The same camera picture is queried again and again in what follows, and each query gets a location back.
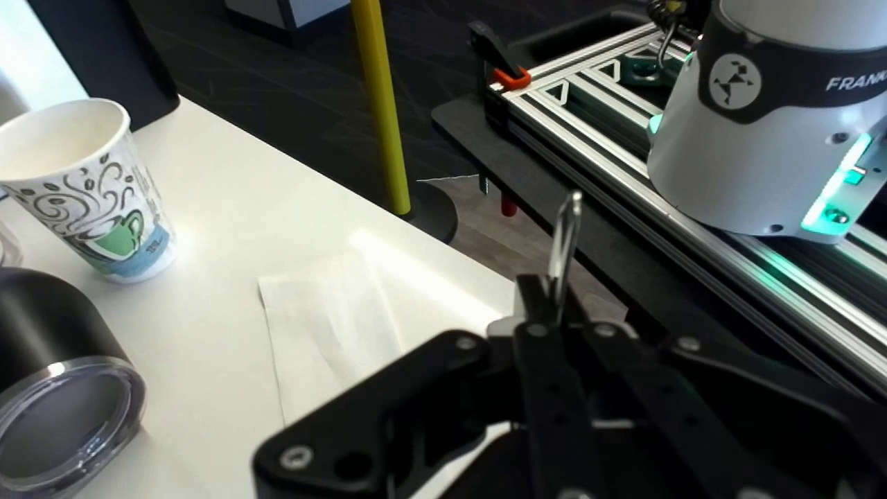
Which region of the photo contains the yellow pole with black base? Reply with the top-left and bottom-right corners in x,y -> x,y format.
349,0 -> 460,247

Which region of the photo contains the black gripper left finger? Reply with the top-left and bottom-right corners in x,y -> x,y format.
252,275 -> 600,499

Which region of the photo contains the aluminium profile frame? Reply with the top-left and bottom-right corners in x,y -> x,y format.
485,19 -> 887,393

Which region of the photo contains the single printed paper cup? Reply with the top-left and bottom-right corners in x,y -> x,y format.
0,95 -> 181,286

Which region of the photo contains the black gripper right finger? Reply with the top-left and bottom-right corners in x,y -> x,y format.
558,289 -> 887,499

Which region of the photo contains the black tall panel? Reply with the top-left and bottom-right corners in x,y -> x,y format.
25,0 -> 184,130

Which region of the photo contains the grey floor box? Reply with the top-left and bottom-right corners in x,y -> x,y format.
226,0 -> 362,37

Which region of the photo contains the black tumbler with clear lid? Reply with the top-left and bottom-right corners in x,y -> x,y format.
0,266 -> 150,499

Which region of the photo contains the white paper napkin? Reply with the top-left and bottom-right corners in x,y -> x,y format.
255,229 -> 513,429

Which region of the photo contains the green round item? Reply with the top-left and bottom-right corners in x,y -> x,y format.
621,51 -> 671,92

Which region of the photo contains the black clamp with orange grip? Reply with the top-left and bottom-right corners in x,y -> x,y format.
466,19 -> 536,95

